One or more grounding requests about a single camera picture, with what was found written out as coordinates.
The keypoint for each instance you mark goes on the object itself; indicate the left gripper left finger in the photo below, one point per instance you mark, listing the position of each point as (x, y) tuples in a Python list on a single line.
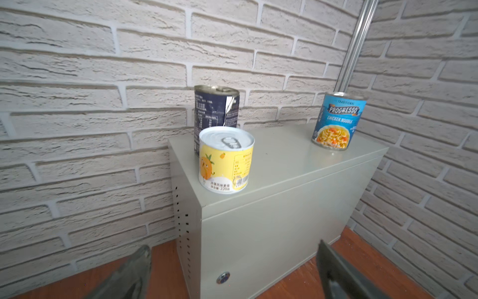
[(130, 281)]

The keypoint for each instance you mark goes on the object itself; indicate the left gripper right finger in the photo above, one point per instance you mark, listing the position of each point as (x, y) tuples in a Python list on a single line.
[(340, 279)]

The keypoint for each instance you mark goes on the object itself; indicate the yellow label pull-tab can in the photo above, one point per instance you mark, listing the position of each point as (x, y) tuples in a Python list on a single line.
[(225, 158)]

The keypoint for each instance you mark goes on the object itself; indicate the blue label soup can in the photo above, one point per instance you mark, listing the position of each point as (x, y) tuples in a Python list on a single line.
[(338, 120)]

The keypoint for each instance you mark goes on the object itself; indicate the dark purple label can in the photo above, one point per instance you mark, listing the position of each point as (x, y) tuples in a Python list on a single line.
[(214, 106)]

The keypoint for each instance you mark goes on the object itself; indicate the grey metal cabinet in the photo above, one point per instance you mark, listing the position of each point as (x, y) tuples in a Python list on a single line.
[(236, 246)]

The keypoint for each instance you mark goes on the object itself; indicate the grey corner wall post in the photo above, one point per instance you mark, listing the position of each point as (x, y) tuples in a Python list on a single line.
[(355, 47)]

